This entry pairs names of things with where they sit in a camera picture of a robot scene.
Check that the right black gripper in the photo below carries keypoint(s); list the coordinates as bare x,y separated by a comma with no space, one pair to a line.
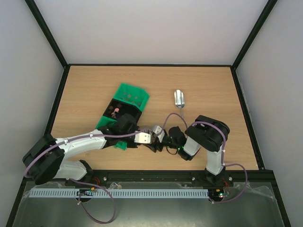
163,142

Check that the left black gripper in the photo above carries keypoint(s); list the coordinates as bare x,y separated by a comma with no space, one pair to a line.
129,144

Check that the green black bin set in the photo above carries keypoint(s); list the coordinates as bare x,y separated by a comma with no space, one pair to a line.
124,111

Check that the silver metal scoop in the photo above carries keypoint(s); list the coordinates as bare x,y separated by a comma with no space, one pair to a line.
179,101

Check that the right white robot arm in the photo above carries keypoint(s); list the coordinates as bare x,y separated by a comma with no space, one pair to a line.
204,132

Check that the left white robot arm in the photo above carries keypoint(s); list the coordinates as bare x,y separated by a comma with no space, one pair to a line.
50,157

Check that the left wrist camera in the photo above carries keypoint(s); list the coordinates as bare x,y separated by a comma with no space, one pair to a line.
143,138

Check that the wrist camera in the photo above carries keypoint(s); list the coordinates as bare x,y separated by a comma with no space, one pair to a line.
158,133
143,138

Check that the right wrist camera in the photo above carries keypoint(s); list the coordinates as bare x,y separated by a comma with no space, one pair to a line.
158,133

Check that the light blue cable duct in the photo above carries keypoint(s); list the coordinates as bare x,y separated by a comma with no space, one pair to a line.
120,193

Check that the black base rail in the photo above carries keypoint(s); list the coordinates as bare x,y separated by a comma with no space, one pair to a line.
195,178

